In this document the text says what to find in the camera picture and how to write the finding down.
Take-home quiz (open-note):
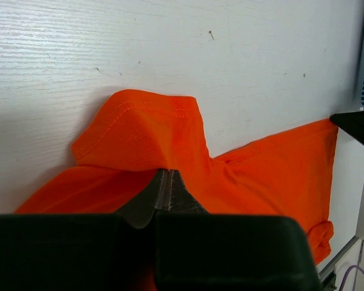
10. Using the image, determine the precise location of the aluminium table edge rail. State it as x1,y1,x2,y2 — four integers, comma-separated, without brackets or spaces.
318,236,363,290

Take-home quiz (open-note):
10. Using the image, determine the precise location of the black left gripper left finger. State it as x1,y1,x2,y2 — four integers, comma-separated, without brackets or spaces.
0,170,167,290

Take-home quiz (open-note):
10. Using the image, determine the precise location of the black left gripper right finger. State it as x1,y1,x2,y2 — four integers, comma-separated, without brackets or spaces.
154,170,322,290

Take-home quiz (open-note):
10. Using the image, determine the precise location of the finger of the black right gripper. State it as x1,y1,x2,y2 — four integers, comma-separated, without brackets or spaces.
329,111,364,146

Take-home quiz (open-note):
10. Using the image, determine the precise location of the orange t shirt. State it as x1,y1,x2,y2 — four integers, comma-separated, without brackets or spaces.
13,89,340,264

